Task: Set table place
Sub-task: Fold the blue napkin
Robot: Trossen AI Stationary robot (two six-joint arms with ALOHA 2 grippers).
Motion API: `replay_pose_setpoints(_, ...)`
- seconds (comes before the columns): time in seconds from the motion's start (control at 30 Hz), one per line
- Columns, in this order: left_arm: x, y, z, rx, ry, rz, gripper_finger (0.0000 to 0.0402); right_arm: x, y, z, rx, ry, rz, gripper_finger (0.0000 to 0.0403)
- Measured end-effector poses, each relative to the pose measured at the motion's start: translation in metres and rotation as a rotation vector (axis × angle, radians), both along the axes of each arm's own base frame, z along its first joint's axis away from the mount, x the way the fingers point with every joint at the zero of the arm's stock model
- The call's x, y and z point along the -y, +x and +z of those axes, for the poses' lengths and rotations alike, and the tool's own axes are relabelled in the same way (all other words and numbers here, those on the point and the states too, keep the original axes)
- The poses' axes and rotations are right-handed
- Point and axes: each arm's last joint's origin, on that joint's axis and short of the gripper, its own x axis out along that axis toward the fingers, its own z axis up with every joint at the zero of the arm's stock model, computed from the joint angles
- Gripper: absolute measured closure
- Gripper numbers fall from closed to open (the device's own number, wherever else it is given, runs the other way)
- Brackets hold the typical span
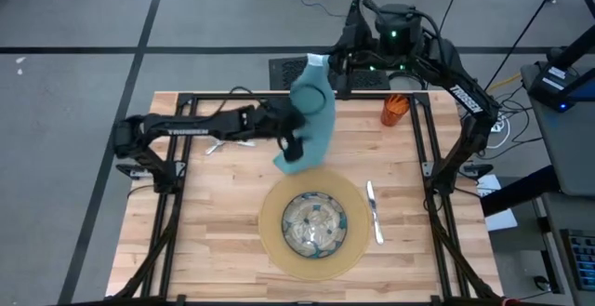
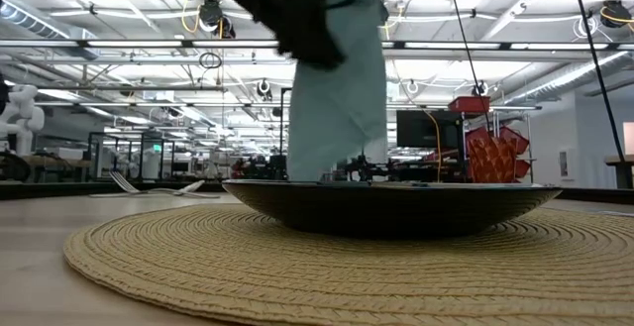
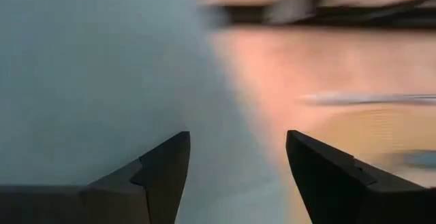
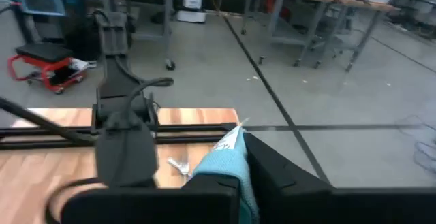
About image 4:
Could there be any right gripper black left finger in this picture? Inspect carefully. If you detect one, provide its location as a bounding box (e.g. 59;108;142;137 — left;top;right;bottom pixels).
60;174;241;224

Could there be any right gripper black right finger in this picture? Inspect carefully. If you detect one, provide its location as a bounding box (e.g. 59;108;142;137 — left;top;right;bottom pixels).
243;131;436;224

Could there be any silver metal fork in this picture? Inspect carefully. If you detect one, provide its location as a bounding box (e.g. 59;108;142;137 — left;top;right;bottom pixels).
166;157;192;181

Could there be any teal cloth napkin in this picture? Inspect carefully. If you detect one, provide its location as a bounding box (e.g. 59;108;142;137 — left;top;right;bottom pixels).
192;118;260;224

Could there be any red rolling stool black seat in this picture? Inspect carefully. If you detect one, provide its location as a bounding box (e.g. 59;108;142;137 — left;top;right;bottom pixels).
7;42;89;95

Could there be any black aluminium table frame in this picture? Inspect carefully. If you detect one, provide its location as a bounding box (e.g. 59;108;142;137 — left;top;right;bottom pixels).
0;96;239;150

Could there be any left gripper black cable loop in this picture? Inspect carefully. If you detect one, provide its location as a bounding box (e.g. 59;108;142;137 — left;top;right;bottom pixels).
44;178;106;224

